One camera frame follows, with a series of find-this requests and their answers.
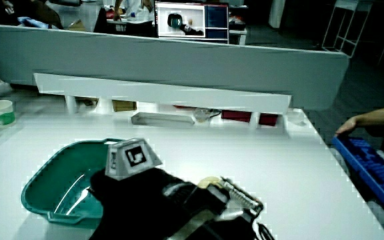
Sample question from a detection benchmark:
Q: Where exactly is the person's right hand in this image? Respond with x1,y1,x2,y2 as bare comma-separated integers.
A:
89,137,265,240

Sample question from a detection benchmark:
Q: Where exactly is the white metal rack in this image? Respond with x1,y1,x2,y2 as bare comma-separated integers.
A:
321,0,373,59

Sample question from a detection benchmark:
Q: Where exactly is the small red box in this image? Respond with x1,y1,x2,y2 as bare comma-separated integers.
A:
258,113,279,127

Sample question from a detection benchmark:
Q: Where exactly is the white and green paper cup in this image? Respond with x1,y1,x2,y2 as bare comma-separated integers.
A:
0,99,16,127

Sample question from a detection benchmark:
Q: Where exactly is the person's right forearm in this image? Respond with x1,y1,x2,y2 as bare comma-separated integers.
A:
89,213,166,240

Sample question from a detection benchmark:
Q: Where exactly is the white desk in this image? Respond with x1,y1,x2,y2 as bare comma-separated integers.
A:
0,79,384,240

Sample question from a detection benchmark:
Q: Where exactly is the large red box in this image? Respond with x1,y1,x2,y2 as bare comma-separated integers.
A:
221,109,253,123

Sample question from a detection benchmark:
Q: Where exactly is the grey desk partition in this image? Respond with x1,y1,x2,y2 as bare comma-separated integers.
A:
0,23,350,111

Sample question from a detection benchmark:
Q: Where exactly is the another person's forearm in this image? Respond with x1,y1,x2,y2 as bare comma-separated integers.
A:
353,105,384,130

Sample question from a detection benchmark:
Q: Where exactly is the green plastic basin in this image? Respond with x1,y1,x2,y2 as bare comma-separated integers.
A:
20,138,126,230

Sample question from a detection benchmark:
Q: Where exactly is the white desk shelf riser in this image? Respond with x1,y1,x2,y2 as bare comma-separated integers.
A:
33,72,293,131

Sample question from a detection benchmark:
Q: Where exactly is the brown cardboard box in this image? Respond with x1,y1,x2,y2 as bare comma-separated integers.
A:
111,99,138,113

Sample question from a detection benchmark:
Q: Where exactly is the blue plastic crate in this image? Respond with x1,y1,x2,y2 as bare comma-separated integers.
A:
331,134,384,221

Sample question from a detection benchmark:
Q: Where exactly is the computer monitor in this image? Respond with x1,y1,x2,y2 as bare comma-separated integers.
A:
154,0,230,45

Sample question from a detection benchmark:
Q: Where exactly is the clear round glass object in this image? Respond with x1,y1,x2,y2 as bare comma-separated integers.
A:
193,108,213,123

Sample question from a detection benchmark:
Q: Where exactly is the white rectangular tray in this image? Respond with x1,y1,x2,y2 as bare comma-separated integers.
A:
131,111,196,129

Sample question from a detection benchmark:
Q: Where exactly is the yellow pear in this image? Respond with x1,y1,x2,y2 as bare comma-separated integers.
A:
197,175,225,189

